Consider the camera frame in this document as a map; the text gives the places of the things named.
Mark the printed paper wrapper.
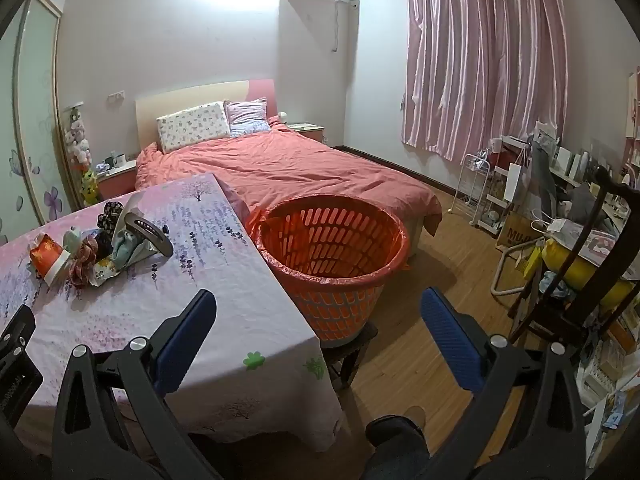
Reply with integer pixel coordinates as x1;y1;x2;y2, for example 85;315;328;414
90;257;121;286

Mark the pink striped pillow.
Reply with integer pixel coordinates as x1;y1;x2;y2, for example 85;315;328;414
223;97;273;136

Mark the white trolley cart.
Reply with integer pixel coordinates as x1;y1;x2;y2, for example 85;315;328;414
482;135;531;238

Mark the flower-print sliding wardrobe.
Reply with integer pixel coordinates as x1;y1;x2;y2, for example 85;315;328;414
0;0;81;248

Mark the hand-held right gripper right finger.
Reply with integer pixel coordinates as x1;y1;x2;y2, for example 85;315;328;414
420;287;586;480

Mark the black floral cloth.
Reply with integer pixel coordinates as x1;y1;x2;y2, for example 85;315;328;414
96;200;126;241

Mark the person's leg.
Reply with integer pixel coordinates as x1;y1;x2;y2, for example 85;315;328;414
365;405;431;480

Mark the yellow paper bag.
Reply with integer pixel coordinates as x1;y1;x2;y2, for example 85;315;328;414
517;245;545;278

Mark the white tube frame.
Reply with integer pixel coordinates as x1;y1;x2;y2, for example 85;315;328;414
490;240;543;306

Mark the white paper bag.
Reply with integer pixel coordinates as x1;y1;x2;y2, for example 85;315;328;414
502;150;533;206

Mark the white wire rack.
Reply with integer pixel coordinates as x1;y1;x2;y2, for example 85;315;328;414
452;152;493;221

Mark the teal packet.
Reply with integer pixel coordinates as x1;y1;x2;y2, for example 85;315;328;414
111;237;136;266

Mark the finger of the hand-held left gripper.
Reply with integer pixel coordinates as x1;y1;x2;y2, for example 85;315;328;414
0;305;37;362

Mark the pink nightstand with clutter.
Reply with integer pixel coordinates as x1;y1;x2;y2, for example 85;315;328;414
95;157;138;201

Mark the pink nightstand with book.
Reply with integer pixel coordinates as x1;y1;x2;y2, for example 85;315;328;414
289;122;326;145

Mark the hanging string of plush toys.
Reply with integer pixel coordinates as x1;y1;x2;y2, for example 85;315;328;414
64;105;98;206

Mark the cardboard box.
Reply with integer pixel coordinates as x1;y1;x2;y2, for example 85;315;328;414
495;212;543;251

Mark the white floral pillow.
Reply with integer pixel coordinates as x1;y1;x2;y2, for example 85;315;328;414
156;101;232;154

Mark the pink striped curtain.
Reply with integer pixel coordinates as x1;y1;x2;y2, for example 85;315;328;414
400;0;573;163

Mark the dark wooden chair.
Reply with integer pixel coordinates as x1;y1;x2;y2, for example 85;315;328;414
507;165;640;356

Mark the yellow cushion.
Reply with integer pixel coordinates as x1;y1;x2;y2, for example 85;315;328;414
542;237;640;311

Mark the cream and pink headboard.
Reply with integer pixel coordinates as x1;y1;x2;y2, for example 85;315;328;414
135;79;277;148

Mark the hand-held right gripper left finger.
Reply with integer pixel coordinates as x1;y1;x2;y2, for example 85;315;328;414
52;289;218;480

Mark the bed with coral duvet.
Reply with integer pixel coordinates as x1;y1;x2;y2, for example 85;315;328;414
135;127;443;261

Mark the white bookshelf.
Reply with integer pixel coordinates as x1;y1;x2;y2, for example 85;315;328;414
575;305;640;466

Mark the floral pink tablecloth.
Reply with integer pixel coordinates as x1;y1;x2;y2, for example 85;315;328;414
0;172;346;453

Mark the red and white snack packet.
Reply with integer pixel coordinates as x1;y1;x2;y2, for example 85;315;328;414
29;235;71;286

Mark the dark wooden stool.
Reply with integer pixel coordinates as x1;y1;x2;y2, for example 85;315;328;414
322;322;379;391

